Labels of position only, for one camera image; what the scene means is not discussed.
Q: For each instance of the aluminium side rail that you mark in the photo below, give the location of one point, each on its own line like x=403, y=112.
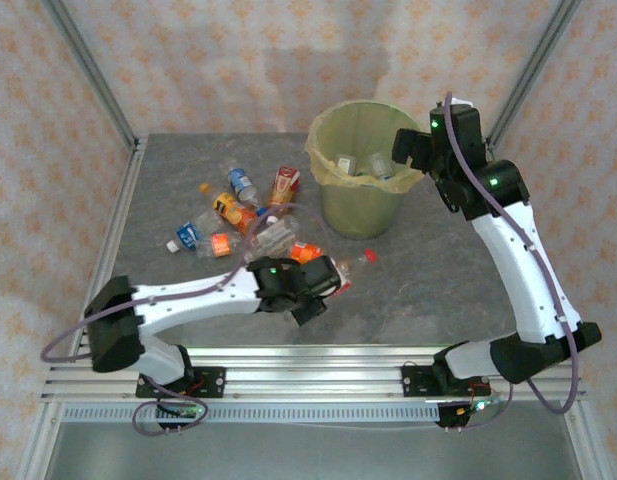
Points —
x=134, y=152

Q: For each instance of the orange juice bottle yellow label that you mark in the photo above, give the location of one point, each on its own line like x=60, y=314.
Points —
x=235, y=212

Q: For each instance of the translucent green waste bin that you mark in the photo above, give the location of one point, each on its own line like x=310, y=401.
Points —
x=360, y=215

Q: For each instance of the yellow plastic bin liner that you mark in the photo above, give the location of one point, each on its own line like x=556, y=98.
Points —
x=338, y=130

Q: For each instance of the red orange label bottle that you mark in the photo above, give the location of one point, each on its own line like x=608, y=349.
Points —
x=284, y=187

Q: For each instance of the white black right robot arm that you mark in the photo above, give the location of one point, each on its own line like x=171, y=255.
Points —
x=528, y=280

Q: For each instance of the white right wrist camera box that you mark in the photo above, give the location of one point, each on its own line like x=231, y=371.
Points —
x=462, y=103

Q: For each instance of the aluminium base beam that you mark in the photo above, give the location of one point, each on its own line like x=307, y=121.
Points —
x=313, y=380

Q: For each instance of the red label red cap bottle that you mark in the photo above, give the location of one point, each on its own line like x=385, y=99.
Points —
x=344, y=285

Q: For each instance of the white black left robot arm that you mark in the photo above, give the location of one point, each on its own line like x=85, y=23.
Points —
x=198, y=297

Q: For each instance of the clear bottle orange label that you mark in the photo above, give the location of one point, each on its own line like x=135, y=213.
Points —
x=220, y=245

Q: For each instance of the small green circuit board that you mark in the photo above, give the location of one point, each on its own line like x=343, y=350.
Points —
x=480, y=406
x=185, y=412

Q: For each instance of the aluminium corner post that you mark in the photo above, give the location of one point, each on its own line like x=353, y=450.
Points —
x=89, y=67
x=534, y=65

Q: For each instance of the black mounting bracket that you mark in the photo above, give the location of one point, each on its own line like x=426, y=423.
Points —
x=168, y=427
x=450, y=420

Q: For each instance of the clear plastic bottle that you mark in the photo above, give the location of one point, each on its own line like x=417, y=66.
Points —
x=275, y=232

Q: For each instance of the crushed blue label bottle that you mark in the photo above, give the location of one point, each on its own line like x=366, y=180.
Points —
x=238, y=179

